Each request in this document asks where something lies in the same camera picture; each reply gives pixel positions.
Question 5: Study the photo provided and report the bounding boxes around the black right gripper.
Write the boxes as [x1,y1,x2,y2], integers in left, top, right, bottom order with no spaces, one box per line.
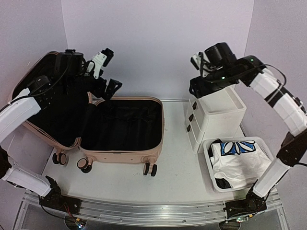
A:
[189,65,238,99]

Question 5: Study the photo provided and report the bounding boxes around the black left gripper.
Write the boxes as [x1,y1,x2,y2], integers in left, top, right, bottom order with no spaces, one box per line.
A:
[62,63,122,100]

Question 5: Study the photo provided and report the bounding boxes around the white three-drawer storage cabinet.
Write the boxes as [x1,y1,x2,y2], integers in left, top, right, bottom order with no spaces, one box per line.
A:
[185,86,247,153]

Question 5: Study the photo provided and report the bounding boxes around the pink hard-shell suitcase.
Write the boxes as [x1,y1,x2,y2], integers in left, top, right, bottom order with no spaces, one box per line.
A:
[9,51,164,176]

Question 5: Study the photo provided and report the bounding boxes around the white perforated plastic basket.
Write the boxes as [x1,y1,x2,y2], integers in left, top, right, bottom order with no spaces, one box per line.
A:
[202,137,274,193]

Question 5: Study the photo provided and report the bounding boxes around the white garment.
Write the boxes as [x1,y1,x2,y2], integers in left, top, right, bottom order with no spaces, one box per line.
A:
[208,140,271,189]

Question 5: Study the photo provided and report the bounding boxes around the dark denim jeans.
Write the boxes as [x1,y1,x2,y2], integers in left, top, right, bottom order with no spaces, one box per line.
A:
[208,139,231,189]

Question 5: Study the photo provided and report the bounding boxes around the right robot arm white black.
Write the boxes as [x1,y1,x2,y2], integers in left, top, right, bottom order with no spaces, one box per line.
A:
[189,52,307,217]

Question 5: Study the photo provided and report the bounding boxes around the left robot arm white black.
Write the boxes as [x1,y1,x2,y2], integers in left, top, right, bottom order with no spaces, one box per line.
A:
[2,87,91,173]

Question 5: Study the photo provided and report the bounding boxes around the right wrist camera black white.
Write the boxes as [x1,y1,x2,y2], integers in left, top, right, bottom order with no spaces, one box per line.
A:
[190,42,237,77]

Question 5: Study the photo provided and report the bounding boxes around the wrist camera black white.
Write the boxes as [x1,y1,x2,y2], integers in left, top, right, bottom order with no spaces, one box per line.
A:
[53,48,114,79]
[190,42,237,77]

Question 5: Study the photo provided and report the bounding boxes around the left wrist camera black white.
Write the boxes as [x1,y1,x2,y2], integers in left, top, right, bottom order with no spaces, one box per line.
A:
[53,48,114,79]

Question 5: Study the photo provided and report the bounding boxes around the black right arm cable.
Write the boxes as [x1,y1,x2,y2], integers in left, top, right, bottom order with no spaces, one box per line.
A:
[263,63,287,86]

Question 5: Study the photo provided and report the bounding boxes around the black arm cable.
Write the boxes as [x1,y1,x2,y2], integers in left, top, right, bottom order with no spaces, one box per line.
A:
[39,203,72,221]
[263,63,287,86]

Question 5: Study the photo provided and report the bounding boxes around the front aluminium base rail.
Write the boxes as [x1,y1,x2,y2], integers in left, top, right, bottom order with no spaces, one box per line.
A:
[13,190,288,230]

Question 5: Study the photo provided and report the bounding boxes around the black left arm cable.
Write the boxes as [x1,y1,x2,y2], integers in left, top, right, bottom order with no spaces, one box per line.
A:
[39,203,72,221]

